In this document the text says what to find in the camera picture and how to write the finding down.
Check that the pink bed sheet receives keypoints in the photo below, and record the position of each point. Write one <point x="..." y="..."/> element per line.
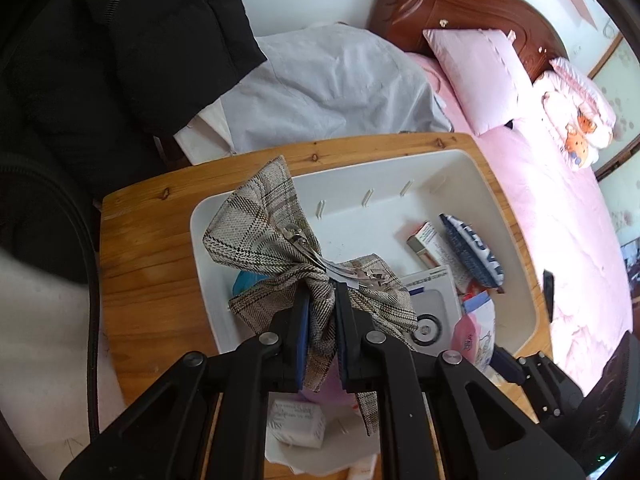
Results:
<point x="560" y="220"/>

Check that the long white tube box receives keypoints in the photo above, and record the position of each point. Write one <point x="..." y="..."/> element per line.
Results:
<point x="425" y="237"/>

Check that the white plastic bin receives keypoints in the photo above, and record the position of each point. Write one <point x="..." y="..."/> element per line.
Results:
<point x="360" y="240"/>

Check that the grey garment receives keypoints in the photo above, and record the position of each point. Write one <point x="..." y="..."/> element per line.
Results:
<point x="340" y="85"/>

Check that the white shirt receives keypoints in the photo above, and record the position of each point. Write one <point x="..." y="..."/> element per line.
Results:
<point x="205" y="135"/>

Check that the pink cartoon pillow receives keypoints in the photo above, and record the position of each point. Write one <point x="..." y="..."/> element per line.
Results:
<point x="580" y="110"/>

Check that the blue snack packet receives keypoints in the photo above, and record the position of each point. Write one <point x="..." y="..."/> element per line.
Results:
<point x="475" y="255"/>

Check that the small white box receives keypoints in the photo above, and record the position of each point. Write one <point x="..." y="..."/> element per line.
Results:
<point x="295" y="420"/>

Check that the black phone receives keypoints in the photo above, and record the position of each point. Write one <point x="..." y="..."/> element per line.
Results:
<point x="548" y="295"/>

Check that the plain pink pillow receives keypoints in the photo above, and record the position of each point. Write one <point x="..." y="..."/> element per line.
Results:
<point x="480" y="75"/>

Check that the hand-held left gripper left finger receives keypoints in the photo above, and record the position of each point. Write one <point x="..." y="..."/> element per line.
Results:
<point x="302" y="340"/>

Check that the pink paper on wall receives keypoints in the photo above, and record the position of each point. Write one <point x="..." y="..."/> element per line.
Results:
<point x="577" y="2"/>

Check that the wooden headboard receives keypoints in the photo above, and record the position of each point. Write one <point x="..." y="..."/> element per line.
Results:
<point x="425" y="5"/>

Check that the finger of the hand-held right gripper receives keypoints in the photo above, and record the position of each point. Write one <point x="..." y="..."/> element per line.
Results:
<point x="507" y="367"/>

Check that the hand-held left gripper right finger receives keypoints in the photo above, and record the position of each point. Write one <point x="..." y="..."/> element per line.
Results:
<point x="342" y="330"/>

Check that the pink card packet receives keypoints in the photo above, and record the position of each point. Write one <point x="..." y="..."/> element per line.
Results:
<point x="472" y="335"/>

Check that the black puffer jacket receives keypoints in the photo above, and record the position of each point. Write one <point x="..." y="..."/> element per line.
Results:
<point x="125" y="60"/>

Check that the plaid bow hair clip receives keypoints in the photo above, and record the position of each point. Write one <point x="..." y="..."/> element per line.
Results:
<point x="260" y="230"/>

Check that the wood framed floral panel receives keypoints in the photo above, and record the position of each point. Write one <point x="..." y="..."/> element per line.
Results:
<point x="622" y="90"/>

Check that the white and blue device box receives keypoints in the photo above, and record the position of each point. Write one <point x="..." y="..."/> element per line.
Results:
<point x="435" y="300"/>

